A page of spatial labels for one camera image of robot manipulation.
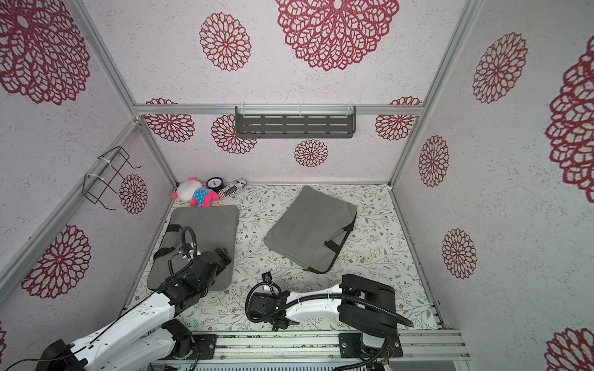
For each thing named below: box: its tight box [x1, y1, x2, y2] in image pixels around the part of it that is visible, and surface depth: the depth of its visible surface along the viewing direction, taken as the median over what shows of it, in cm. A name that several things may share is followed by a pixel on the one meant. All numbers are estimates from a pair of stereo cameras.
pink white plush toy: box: [171, 177, 220, 208], surface depth 112 cm
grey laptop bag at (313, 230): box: [263, 185, 359, 274], surface depth 100 cm
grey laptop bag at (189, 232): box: [146, 205, 239, 292], surface depth 97 cm
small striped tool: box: [217, 177, 247, 199], surface depth 118 cm
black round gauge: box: [205, 176, 225, 193], surface depth 119 cm
